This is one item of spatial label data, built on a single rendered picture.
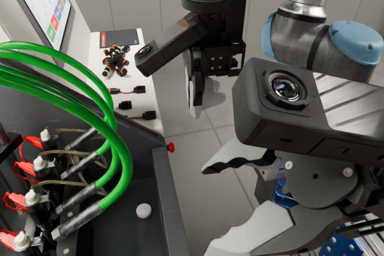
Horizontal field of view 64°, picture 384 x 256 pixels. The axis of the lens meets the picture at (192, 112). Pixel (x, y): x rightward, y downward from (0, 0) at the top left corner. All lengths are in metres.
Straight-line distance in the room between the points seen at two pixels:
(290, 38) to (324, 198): 0.60
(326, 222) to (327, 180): 0.02
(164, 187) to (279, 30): 0.46
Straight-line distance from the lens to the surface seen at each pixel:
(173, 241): 0.68
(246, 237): 0.25
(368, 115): 0.19
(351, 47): 0.73
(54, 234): 0.54
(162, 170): 0.79
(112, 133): 0.38
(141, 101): 0.96
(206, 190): 1.95
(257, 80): 0.16
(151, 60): 0.44
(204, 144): 2.21
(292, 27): 0.77
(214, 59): 0.46
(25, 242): 0.56
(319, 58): 0.76
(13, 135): 0.76
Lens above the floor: 1.54
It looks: 38 degrees down
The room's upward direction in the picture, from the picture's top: straight up
